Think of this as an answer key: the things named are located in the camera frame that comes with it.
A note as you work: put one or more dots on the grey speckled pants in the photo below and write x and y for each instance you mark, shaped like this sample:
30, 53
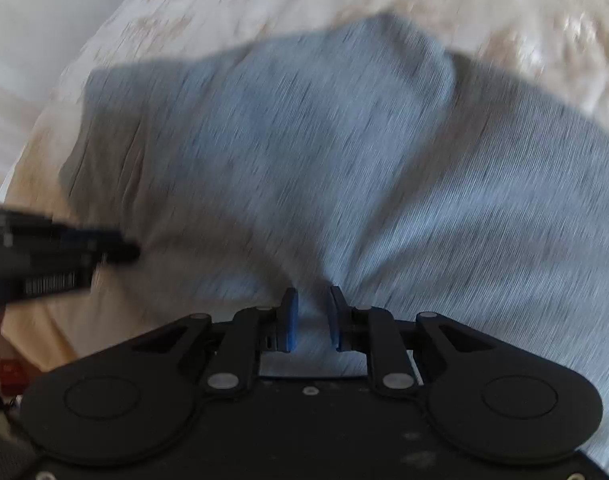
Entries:
334, 160

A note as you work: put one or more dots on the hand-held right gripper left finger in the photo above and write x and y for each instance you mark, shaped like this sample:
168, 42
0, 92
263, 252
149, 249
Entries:
288, 320

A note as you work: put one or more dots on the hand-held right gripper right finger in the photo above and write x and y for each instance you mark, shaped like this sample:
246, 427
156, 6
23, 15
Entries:
338, 320

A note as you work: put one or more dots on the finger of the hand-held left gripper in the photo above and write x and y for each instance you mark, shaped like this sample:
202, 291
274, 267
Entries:
109, 249

